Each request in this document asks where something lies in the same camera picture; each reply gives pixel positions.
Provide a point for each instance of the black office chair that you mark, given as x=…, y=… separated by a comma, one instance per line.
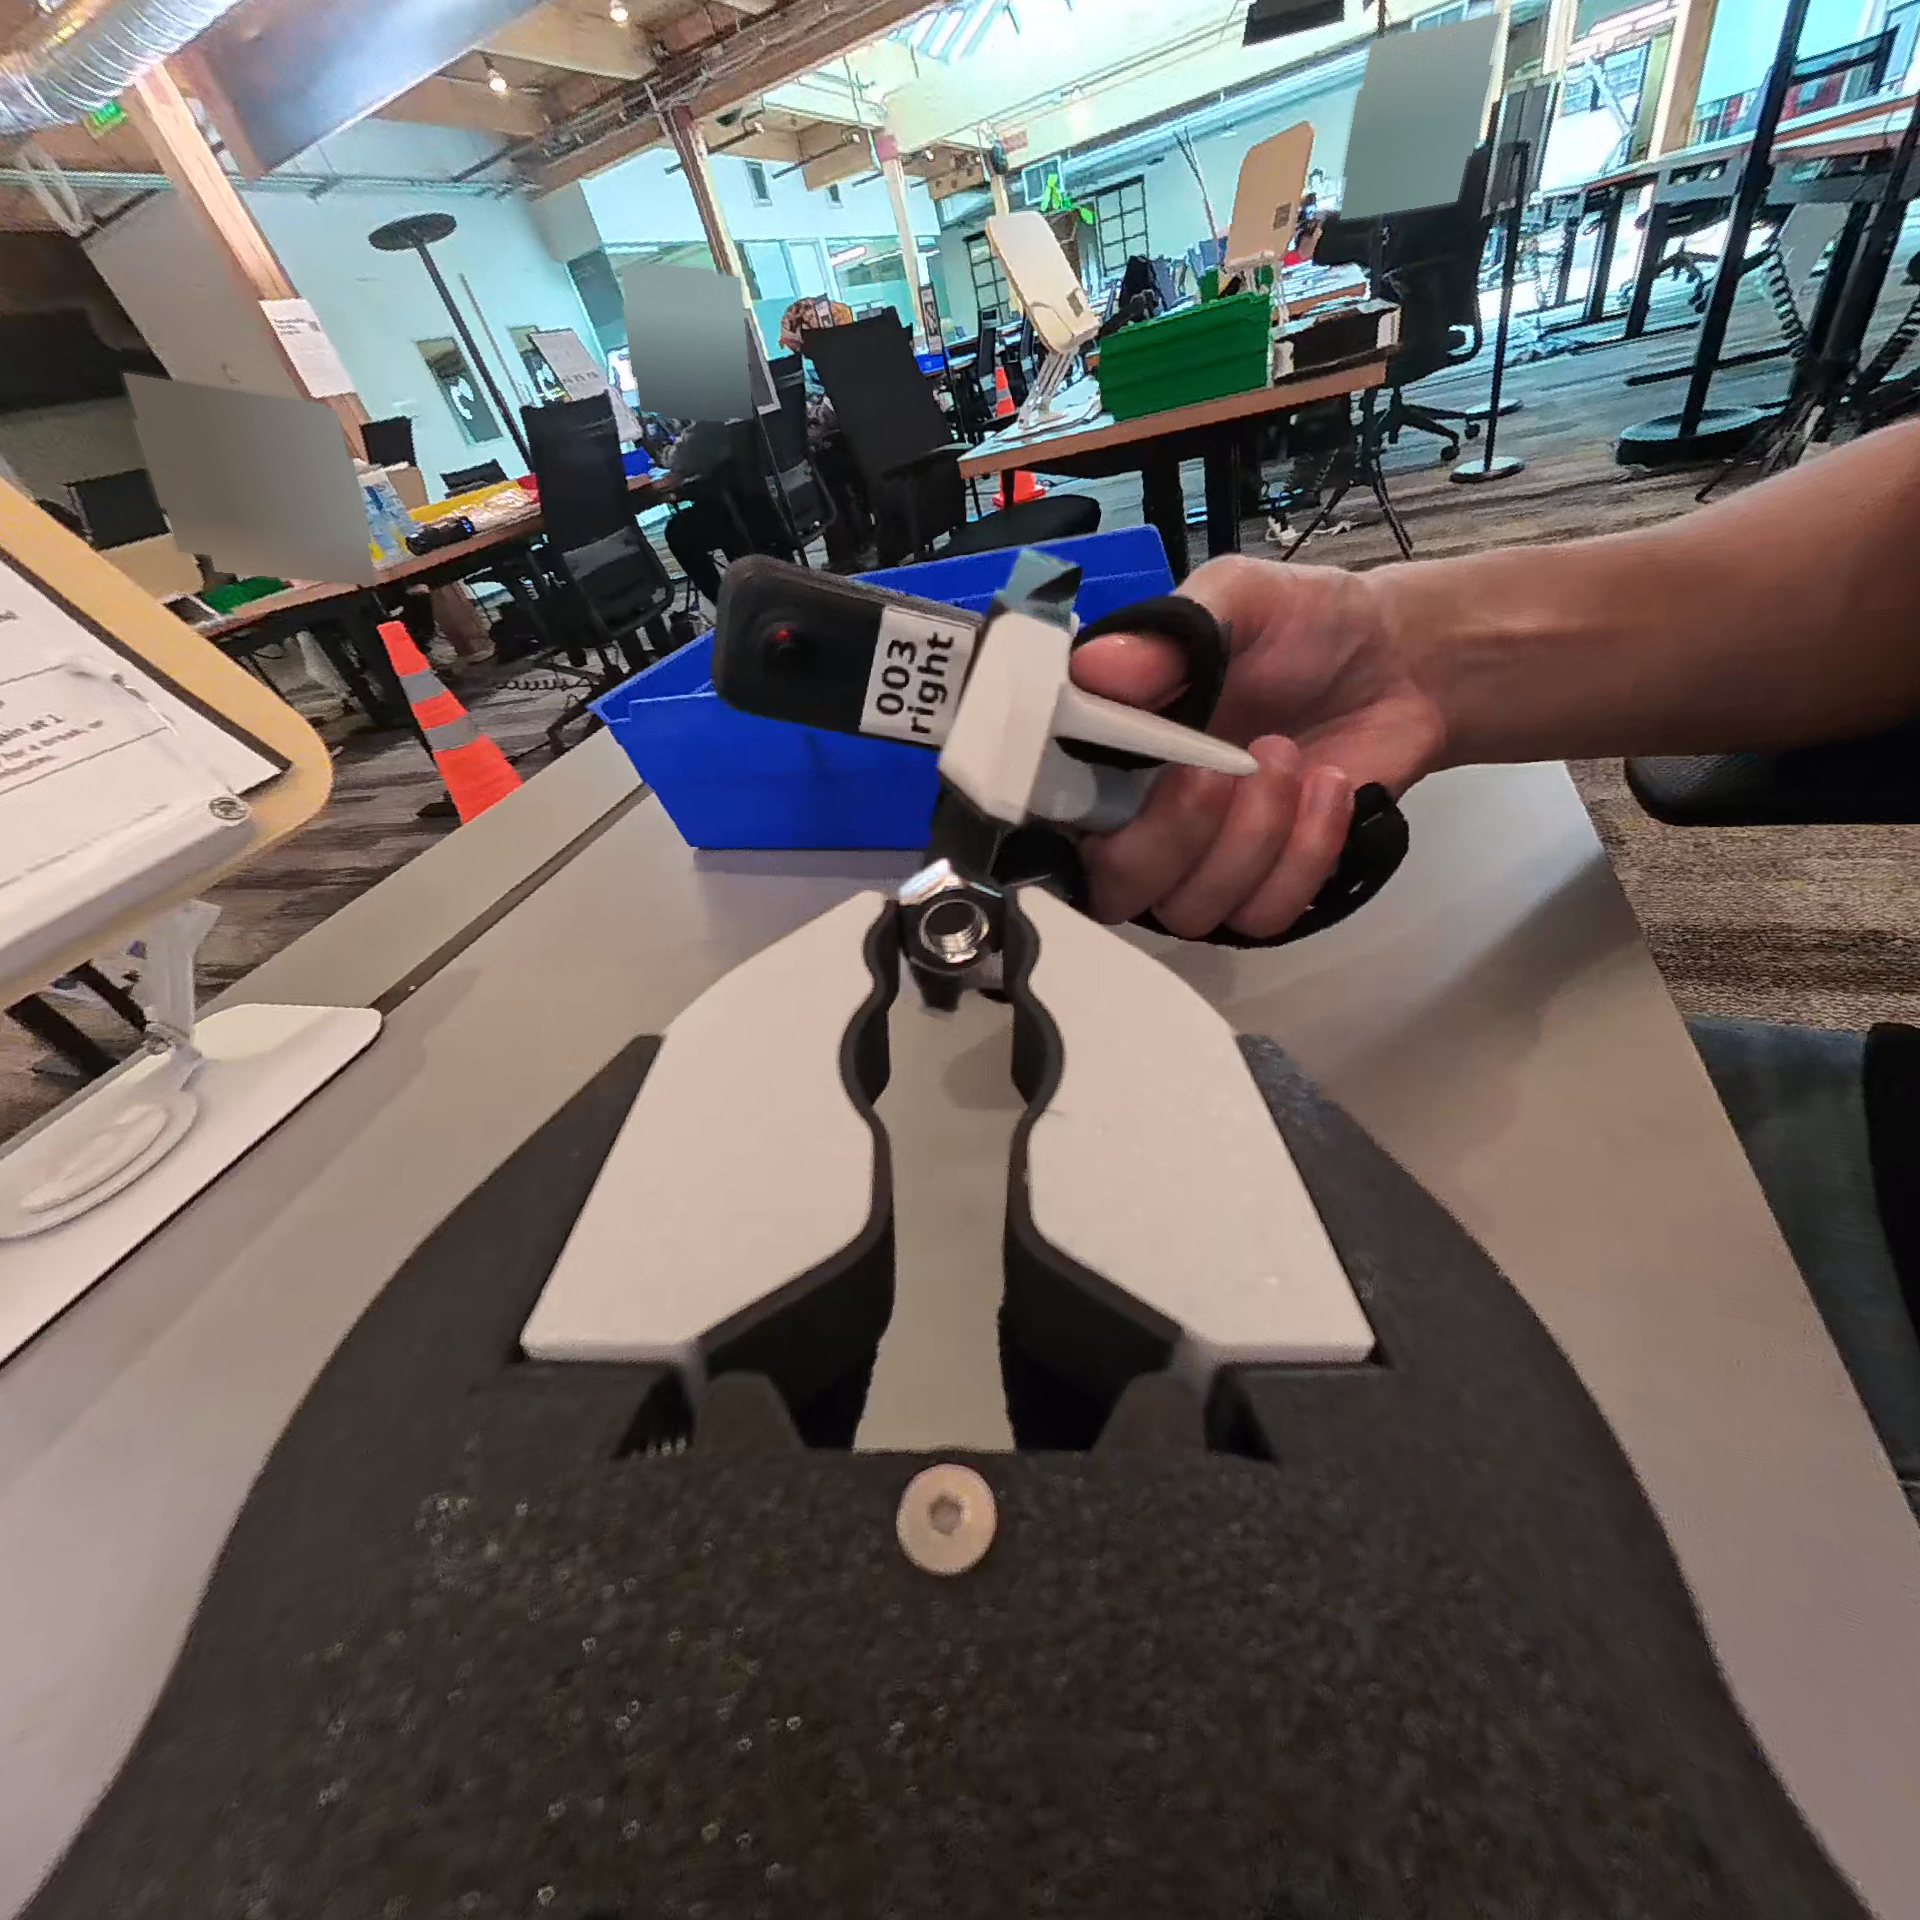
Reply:
x=592, y=509
x=884, y=404

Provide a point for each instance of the green hanging plant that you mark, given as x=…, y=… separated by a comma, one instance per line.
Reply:
x=1055, y=192

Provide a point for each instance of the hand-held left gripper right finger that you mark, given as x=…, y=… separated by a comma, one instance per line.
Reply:
x=1170, y=1184

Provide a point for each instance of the person's right forearm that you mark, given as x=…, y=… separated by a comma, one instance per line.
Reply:
x=1651, y=616

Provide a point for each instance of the wooden-topped table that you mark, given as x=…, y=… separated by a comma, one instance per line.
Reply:
x=450, y=546

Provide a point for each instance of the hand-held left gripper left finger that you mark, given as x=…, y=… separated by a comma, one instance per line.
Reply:
x=720, y=1184

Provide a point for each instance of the wooden board stand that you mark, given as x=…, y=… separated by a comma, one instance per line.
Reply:
x=1036, y=277
x=1271, y=195

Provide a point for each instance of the person's denim leg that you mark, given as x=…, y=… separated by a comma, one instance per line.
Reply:
x=1785, y=1200

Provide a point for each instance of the person's right hand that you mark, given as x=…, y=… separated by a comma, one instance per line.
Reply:
x=1320, y=690

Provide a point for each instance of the silver hex nut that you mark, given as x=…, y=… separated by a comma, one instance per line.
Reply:
x=950, y=930

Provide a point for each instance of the silver ventilation duct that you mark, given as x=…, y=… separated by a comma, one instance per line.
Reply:
x=89, y=60

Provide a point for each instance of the printed instruction sheet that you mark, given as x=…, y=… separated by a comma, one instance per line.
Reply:
x=105, y=721

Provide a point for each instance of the black floor lamp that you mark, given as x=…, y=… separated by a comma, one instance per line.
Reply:
x=411, y=233

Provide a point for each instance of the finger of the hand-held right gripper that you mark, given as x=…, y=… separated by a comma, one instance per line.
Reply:
x=1014, y=721
x=1108, y=803

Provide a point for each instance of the blue plastic bin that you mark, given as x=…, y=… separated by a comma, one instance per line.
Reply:
x=780, y=763

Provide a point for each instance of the orange traffic cone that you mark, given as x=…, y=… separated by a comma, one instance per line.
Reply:
x=458, y=733
x=1019, y=486

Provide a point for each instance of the wooden display board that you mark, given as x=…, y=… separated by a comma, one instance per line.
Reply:
x=283, y=733

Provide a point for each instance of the green plastic bin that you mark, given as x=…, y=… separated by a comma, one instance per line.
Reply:
x=1184, y=358

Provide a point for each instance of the white board stand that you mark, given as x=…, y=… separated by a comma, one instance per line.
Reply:
x=255, y=1066

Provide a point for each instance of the black wall poster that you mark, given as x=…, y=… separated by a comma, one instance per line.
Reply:
x=458, y=389

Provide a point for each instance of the wooden-edged table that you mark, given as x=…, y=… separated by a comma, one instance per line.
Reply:
x=1170, y=427

